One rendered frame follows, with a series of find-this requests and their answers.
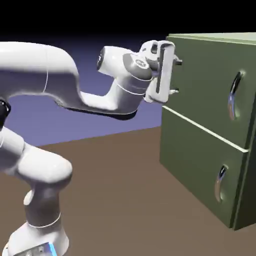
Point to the green cabinet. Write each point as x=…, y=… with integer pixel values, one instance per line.
x=247, y=200

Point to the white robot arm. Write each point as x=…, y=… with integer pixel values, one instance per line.
x=40, y=66

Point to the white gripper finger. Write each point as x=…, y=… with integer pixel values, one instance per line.
x=178, y=61
x=173, y=91

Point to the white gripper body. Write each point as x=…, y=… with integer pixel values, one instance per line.
x=165, y=80

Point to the green cabinet door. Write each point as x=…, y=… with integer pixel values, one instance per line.
x=204, y=80
x=192, y=160

